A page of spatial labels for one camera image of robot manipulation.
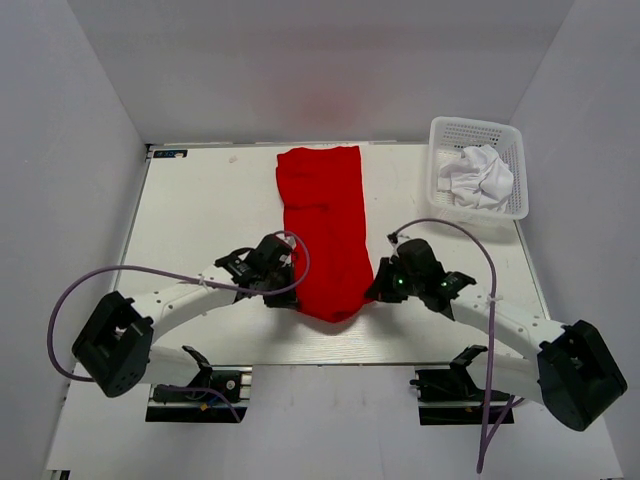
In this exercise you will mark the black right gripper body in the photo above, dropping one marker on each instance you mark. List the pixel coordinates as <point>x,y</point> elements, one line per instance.
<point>404,284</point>

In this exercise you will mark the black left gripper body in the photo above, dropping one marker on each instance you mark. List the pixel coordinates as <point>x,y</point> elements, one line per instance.
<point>277,280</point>

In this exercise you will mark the red t-shirt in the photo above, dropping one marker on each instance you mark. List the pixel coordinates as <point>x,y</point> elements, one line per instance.
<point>322,195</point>

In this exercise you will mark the white t-shirt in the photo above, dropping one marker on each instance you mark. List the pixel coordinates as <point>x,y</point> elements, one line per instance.
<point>477,178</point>

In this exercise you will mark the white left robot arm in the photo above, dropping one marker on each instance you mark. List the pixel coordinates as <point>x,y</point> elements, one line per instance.
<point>117,346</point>

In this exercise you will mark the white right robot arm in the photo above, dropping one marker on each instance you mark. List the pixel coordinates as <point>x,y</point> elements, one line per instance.
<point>567,368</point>

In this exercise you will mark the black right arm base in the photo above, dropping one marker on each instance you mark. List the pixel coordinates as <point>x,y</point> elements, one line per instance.
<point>446,395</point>

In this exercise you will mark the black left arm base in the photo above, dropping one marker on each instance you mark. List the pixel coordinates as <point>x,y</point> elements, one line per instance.
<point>214,396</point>

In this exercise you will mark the white plastic basket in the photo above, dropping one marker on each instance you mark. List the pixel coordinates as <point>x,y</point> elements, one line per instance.
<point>448,136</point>

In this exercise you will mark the blue table label sticker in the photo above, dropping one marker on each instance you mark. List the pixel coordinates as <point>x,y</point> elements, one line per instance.
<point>170,154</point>

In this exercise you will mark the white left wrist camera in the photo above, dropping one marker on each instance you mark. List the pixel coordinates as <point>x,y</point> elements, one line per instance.
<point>287,250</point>

